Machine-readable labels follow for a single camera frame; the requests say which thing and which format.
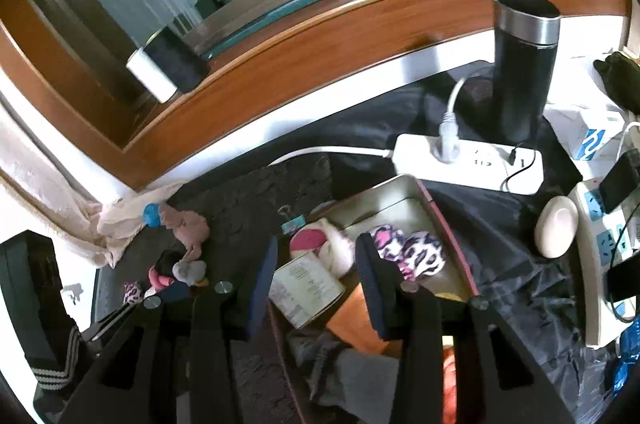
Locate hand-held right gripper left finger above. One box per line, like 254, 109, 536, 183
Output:
60, 235, 279, 424

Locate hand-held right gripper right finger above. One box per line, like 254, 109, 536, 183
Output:
356, 234, 576, 424

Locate metal tin box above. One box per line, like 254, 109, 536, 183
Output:
267, 174, 481, 424

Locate white desktop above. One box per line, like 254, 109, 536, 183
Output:
0, 15, 640, 355

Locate orange card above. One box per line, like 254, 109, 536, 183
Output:
326, 281, 391, 357

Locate small printed paper can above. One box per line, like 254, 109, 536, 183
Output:
270, 251, 347, 330

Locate pink leopard print cloth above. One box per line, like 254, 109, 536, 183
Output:
369, 225, 447, 280

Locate pink white plush ball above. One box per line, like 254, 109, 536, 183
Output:
290, 220, 357, 277

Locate small binder clip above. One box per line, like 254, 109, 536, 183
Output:
277, 204, 307, 235

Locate small grey plush toy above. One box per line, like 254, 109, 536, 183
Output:
172, 259, 209, 287

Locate grey cloth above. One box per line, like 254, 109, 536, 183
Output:
287, 329, 408, 410

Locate dark grey textured mat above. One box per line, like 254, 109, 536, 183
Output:
94, 151, 351, 424

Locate pink plush toy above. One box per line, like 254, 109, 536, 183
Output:
159, 204, 211, 262

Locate small pink black toy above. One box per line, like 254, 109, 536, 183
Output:
148, 250, 187, 291

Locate small leopard print item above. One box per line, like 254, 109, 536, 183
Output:
123, 280, 147, 306

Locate black shiny cloth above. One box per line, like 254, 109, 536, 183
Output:
270, 59, 623, 424

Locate beige cloth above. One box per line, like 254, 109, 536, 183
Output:
0, 124, 183, 267

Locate white egg-shaped object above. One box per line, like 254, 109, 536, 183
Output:
533, 195, 580, 259

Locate black white-striped cloth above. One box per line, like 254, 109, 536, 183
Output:
30, 321, 101, 400

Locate white power strip blue sockets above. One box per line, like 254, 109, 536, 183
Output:
566, 177, 640, 349

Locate black and white roll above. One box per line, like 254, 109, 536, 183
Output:
125, 29, 210, 102

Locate black thermos bottle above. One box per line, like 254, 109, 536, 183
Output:
489, 0, 561, 151

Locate blue packet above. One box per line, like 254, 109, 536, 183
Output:
602, 319, 640, 397

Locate black power adapter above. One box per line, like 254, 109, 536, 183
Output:
598, 153, 640, 214

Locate white box blue print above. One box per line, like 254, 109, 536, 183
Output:
544, 102, 628, 162

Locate black cloth pouch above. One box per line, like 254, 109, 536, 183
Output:
593, 50, 640, 115

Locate thin black cable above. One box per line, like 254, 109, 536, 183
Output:
500, 143, 538, 193

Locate white power cable with plug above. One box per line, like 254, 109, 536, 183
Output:
267, 65, 493, 167

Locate wooden window frame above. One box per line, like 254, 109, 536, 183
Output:
0, 0, 632, 192

